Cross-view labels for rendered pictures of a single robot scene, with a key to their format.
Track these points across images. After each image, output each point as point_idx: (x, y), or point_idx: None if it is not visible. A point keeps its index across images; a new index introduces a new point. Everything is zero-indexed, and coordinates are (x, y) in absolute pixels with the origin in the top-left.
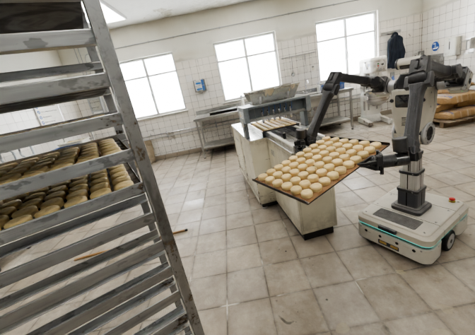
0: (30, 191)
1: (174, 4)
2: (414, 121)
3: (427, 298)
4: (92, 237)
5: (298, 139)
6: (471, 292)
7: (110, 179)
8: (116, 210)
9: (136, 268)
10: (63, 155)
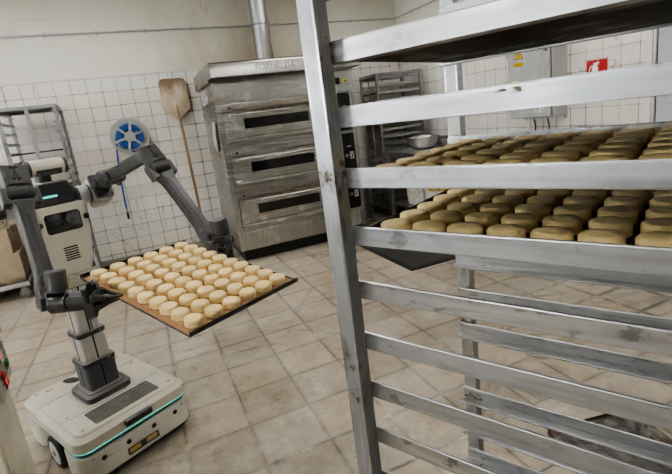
0: (577, 219)
1: None
2: (197, 207)
3: (234, 428)
4: None
5: (54, 295)
6: (227, 400)
7: None
8: (418, 359)
9: None
10: (496, 150)
